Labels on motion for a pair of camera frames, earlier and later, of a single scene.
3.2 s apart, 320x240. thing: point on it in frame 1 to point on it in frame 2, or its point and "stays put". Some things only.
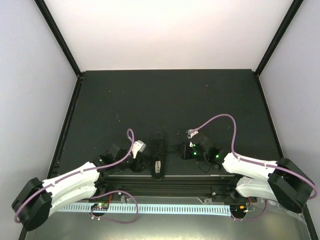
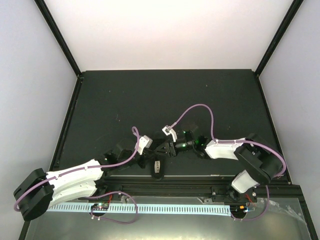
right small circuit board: (238, 208) stays put
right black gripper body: (187, 155) to (174, 150)
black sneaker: (158, 149) stays put
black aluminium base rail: (220, 187) stays put
